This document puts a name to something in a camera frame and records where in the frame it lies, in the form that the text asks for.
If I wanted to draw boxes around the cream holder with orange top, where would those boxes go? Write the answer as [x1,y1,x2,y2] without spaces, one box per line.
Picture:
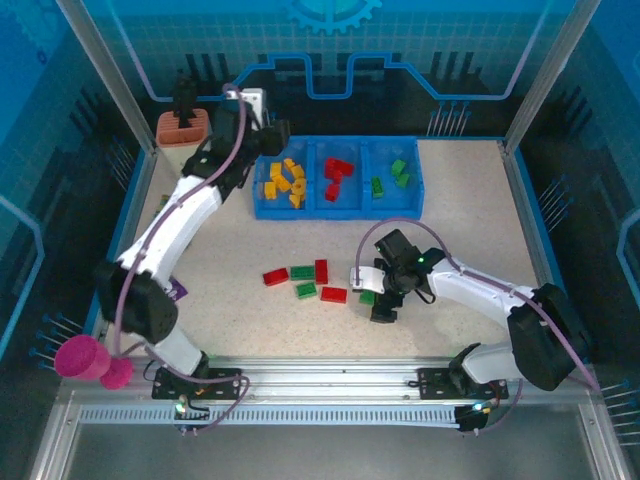
[155,108,211,162]

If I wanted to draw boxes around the blue plastic bin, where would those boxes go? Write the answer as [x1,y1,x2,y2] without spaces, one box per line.
[253,135,317,221]
[312,137,366,221]
[360,137,427,221]

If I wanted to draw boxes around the black controller board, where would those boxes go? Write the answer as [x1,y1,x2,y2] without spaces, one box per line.
[172,397,212,434]
[455,399,496,435]

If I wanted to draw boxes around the small pink foam cylinder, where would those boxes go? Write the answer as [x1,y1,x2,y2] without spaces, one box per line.
[98,357,135,391]

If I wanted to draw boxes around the large pink foam cylinder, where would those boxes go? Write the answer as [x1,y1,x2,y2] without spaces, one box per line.
[53,335,112,382]

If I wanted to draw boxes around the black tool handle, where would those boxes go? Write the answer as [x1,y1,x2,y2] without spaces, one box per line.
[171,73,200,132]

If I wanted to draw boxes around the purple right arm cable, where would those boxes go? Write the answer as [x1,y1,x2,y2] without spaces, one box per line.
[353,218,601,434]

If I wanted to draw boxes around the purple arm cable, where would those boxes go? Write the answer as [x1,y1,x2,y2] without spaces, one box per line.
[113,83,251,432]
[353,218,601,434]

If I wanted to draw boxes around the wide aluminium base rail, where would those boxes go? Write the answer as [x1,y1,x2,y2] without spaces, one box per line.
[57,355,604,409]

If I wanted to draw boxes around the slotted grey cable duct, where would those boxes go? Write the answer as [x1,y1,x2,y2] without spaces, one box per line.
[77,405,464,427]

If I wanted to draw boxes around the aluminium table edge rail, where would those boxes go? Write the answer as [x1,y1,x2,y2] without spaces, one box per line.
[89,147,161,361]
[499,141,569,314]

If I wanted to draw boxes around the aluminium frame post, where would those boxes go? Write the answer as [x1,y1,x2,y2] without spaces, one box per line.
[501,0,605,154]
[53,0,160,154]

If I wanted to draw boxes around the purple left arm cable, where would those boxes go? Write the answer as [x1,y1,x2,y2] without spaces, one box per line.
[113,83,251,432]

